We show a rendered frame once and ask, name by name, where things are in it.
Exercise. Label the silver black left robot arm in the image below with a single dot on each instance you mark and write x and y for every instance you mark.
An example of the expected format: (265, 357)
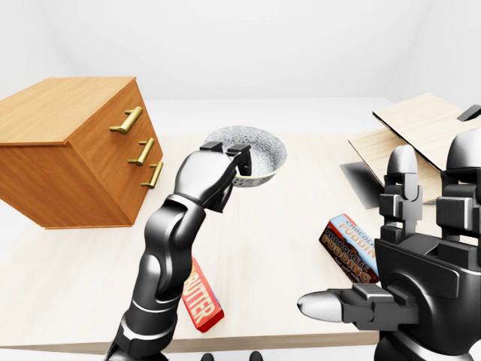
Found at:
(161, 263)

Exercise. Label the red butter box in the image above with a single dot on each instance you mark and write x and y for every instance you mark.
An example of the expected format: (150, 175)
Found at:
(201, 304)

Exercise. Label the chocolate pudding box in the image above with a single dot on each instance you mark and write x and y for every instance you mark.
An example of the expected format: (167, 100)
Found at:
(347, 244)

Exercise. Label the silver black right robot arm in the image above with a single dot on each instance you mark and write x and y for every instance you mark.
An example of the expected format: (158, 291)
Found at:
(413, 351)

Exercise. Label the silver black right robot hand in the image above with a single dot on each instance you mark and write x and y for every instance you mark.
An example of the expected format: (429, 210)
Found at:
(428, 286)

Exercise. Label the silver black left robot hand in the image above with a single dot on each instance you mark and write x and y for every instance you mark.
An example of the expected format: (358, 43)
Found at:
(203, 176)

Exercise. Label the wooden cabinet with drawers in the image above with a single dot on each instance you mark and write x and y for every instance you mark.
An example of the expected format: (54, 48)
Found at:
(34, 173)

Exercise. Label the small dark rounded shape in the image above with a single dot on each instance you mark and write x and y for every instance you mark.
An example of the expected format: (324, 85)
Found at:
(207, 357)
(255, 356)

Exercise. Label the black white patterned bowl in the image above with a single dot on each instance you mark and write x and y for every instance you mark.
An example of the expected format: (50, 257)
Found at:
(263, 150)

